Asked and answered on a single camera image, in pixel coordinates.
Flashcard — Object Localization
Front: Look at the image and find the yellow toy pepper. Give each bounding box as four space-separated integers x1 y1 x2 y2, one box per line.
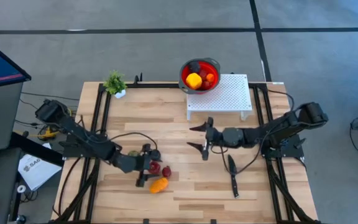
185 72 203 90

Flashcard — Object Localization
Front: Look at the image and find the dark purple toy cabbage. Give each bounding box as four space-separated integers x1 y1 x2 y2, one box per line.
188 61 201 74

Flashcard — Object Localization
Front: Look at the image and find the large orange toy fruit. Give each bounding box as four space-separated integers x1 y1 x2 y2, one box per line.
149 177 170 194

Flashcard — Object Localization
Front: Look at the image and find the small potted green plant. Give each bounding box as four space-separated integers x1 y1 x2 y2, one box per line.
103 70 127 100

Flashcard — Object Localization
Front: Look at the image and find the black aluminium table frame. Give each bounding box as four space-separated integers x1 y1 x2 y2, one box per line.
51 81 323 224

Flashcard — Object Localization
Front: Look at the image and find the yellow cable coil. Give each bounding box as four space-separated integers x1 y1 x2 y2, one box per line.
37 126 60 141

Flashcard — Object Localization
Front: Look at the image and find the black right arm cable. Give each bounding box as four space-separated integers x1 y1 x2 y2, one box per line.
210 89 295 175

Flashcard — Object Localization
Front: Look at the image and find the black side desk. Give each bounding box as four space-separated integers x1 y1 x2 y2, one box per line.
0 133 64 224

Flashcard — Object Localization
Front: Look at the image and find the white paper booklet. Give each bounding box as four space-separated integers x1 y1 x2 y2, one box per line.
17 154 62 191

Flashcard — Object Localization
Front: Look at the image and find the red collapsible colander bowl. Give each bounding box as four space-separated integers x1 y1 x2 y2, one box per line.
178 57 222 95

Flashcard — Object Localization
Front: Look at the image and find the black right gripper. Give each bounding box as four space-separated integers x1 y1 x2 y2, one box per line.
186 116 227 161

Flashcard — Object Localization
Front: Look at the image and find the white perforated riser shelf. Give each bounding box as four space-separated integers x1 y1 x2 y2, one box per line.
186 73 254 121

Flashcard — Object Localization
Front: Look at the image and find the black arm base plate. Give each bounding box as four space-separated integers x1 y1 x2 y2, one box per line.
59 133 108 159
261 133 306 159

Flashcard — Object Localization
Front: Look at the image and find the black kitchen knife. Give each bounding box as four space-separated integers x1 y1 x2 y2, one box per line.
227 154 241 199

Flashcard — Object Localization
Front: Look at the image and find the large dark red toy fruit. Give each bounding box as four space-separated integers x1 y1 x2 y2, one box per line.
149 161 162 175

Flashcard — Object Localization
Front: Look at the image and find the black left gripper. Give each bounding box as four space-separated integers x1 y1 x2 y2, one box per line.
134 143 163 188

